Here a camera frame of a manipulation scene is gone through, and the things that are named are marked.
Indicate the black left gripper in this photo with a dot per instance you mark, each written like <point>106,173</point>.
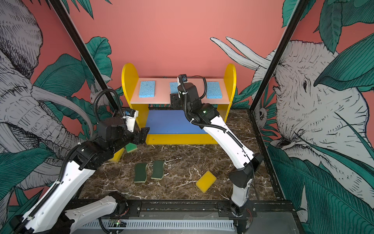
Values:
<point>143,133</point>

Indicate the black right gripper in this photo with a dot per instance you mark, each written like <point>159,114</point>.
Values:
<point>177,102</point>

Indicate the blue sponge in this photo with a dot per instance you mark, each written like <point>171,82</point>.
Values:
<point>213,90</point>
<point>147,89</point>
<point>173,87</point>

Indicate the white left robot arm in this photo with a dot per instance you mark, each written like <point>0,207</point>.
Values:
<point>48,215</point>

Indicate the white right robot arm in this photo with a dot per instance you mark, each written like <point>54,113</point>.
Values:
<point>208,119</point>

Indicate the yellow pink blue shelf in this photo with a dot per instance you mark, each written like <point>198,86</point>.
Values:
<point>168,125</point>

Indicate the bright green sponge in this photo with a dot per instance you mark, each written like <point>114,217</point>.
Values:
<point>130,147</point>

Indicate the dark green sponge left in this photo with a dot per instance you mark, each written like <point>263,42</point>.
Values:
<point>140,173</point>

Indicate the dark green sponge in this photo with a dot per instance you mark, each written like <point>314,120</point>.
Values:
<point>140,173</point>
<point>158,169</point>

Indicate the dark green sponge right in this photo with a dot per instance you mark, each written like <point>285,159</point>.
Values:
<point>158,169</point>

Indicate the yellow sponge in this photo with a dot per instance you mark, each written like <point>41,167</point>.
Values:
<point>206,181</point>

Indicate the white vent strip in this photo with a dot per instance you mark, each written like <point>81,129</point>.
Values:
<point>154,224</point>

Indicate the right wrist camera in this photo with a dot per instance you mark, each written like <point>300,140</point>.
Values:
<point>182,79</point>

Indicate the black left frame post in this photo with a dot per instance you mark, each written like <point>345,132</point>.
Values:
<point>94,54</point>

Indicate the black frame post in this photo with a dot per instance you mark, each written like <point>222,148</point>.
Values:
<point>94,54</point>
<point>289,31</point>

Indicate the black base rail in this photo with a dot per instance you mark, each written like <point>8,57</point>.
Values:
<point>256,217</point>

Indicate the black right frame post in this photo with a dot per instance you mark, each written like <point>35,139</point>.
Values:
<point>289,31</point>

